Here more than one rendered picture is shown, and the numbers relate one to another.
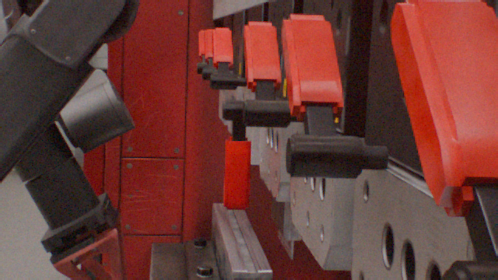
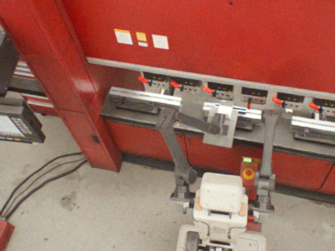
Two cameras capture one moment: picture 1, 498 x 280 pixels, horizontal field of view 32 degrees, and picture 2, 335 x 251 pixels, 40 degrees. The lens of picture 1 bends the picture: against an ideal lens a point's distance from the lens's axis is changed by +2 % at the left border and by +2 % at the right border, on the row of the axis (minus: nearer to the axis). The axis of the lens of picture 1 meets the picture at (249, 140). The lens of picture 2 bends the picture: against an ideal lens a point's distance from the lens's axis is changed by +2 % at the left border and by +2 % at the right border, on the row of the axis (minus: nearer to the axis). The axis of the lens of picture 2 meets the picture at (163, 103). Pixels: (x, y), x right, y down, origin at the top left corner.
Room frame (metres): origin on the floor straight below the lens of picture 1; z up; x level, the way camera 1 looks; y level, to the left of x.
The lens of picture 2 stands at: (0.51, 1.39, 3.61)
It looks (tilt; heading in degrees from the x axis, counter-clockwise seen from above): 59 degrees down; 300
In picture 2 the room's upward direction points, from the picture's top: 12 degrees counter-clockwise
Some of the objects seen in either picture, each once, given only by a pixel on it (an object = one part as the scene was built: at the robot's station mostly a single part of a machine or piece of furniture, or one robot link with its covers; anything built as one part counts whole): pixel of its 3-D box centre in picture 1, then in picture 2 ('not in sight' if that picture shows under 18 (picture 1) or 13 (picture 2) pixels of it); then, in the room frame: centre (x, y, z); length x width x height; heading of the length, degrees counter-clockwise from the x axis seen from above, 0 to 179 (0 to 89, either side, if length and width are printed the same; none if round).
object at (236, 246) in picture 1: (236, 257); (145, 99); (1.45, 0.01, 0.92); 0.50 x 0.06 x 0.10; 6
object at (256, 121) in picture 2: not in sight; (233, 114); (0.85, -0.05, 0.92); 0.39 x 0.06 x 0.10; 6
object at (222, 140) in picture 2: not in sight; (220, 127); (0.89, 0.10, 1.00); 0.26 x 0.18 x 0.01; 96
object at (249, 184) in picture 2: not in sight; (256, 175); (0.61, 0.25, 0.75); 0.20 x 0.16 x 0.18; 10
